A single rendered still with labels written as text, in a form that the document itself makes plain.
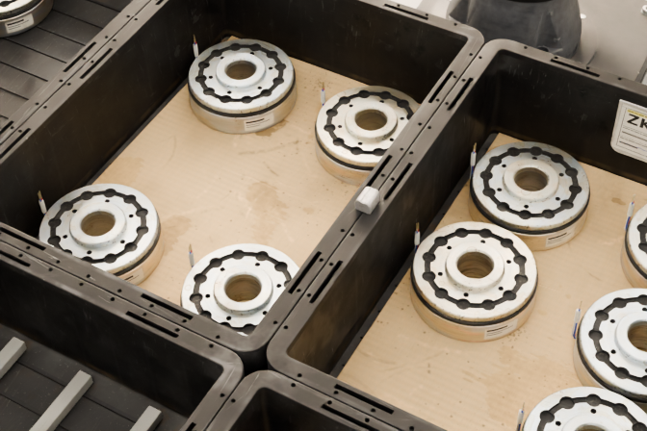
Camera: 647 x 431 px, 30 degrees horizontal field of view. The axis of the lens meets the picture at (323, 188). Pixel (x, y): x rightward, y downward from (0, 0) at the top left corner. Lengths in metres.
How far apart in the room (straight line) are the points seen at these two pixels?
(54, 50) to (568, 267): 0.57
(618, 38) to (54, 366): 0.74
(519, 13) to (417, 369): 0.47
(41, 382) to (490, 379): 0.36
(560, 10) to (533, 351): 0.45
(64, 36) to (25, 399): 0.44
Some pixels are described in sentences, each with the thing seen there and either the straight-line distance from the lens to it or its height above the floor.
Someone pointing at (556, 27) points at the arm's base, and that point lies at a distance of 1.31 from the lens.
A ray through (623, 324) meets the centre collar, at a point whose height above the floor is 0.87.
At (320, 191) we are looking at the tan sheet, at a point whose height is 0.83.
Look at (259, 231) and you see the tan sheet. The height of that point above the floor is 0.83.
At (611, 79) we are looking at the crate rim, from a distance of 1.06.
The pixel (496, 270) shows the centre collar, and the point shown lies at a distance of 0.98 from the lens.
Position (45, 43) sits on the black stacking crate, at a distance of 1.28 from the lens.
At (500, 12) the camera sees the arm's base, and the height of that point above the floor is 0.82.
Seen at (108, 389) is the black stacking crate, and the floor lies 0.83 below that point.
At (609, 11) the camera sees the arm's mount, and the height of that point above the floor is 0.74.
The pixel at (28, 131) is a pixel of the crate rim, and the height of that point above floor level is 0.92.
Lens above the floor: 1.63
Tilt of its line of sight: 48 degrees down
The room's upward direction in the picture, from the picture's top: 3 degrees counter-clockwise
